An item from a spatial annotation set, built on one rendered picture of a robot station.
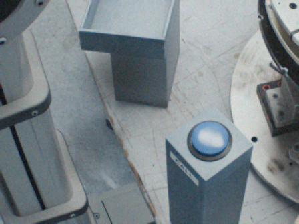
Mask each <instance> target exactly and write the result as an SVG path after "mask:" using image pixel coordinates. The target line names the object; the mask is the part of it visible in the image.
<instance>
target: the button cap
mask: <svg viewBox="0 0 299 224"><path fill-rule="evenodd" d="M191 142H192V145H193V148H194V149H195V151H196V152H197V153H199V154H200V155H204V156H208V157H213V156H216V155H219V154H221V153H223V152H224V151H225V149H226V147H227V144H228V134H227V131H226V130H225V129H224V127H223V126H222V125H220V124H219V123H215V122H204V123H201V124H199V125H197V126H196V128H195V129H194V131H193V133H192V137H191Z"/></svg>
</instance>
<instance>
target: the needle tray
mask: <svg viewBox="0 0 299 224"><path fill-rule="evenodd" d="M79 37H80V38H79V40H80V44H81V50H82V51H95V52H100V53H111V55H110V57H111V68H112V73H113V88H114V94H115V100H116V101H125V102H130V103H139V104H143V105H152V106H158V107H167V108H168V103H169V100H170V94H171V90H172V84H173V80H174V77H175V74H176V67H177V64H178V57H179V54H180V0H89V3H88V5H87V9H86V10H85V13H84V16H83V19H82V22H81V26H80V27H79Z"/></svg>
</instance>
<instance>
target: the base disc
mask: <svg viewBox="0 0 299 224"><path fill-rule="evenodd" d="M257 42H258V44H257ZM283 73H285V72H283ZM283 73H280V72H279V71H277V70H275V69H274V68H272V58H271V56H270V54H269V52H268V50H267V49H266V46H265V44H264V40H263V38H262V34H261V32H260V29H259V30H257V32H255V34H254V35H253V36H252V38H251V39H250V40H249V41H248V42H247V44H246V46H245V47H244V48H243V50H242V52H241V53H240V56H239V57H238V60H237V62H236V65H235V67H234V72H233V75H232V81H231V85H230V115H231V120H232V123H233V124H234V125H235V126H236V127H237V128H238V130H239V131H241V132H242V133H243V134H244V135H245V136H246V137H247V138H248V139H249V140H250V141H251V142H252V144H253V146H254V147H253V152H252V160H251V161H250V165H251V166H252V168H253V169H254V170H255V172H256V173H257V174H258V175H259V176H260V177H261V178H262V179H263V180H264V181H265V182H267V184H268V185H269V186H270V187H271V188H273V190H275V191H276V192H278V193H279V194H281V196H283V197H285V198H287V199H288V200H290V201H291V202H295V203H296V204H298V205H299V164H298V163H296V162H294V161H293V160H291V159H290V158H289V156H290V154H289V150H290V149H291V146H293V144H294V143H295V142H299V130H297V131H293V132H289V133H285V134H282V135H277V136H274V137H272V135H271V132H270V130H269V127H268V124H267V122H266V118H265V116H264V112H263V110H262V106H261V104H260V101H259V99H258V95H257V93H256V90H257V86H256V85H257V84H261V83H265V82H269V81H274V80H277V79H282V74H283Z"/></svg>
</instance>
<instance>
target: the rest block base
mask: <svg viewBox="0 0 299 224"><path fill-rule="evenodd" d="M281 81H282V79H277V80H274V81H269V82H265V83H261V84H257V85H256V86H257V90H256V93H257V95H258V99H259V101H260V104H261V106H262V110H263V112H264V116H265V118H266V122H267V124H268V127H269V130H270V132H271V135H272V137H274V136H277V135H282V134H285V133H289V132H293V131H297V130H299V122H297V123H293V124H290V125H288V126H285V127H280V128H276V126H275V124H274V120H273V118H272V115H271V113H270V109H269V107H268V104H267V102H266V98H265V92H266V91H265V90H264V88H263V87H264V85H265V84H267V85H269V86H270V90H271V89H275V88H279V86H278V83H279V82H281Z"/></svg>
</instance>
